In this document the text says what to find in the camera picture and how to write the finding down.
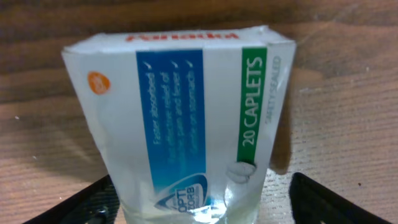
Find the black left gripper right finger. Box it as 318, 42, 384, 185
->
289, 172, 391, 224

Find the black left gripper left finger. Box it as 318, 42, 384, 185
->
24, 175, 120, 224

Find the white Panadol caplets box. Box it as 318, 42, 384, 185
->
62, 26, 296, 223

